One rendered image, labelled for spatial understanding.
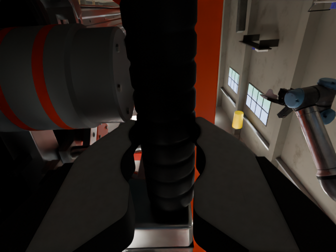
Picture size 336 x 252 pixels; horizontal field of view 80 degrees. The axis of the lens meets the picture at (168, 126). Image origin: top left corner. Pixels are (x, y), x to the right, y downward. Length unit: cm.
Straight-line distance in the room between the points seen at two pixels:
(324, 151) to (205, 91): 50
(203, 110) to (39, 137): 58
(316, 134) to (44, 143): 89
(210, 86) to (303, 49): 554
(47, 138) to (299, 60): 612
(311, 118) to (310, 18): 527
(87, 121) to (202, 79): 54
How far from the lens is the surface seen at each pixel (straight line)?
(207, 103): 79
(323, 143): 96
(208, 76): 75
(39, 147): 38
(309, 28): 618
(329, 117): 110
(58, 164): 39
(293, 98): 96
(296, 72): 634
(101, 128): 61
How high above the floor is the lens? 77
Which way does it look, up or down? 30 degrees up
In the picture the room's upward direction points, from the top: 176 degrees clockwise
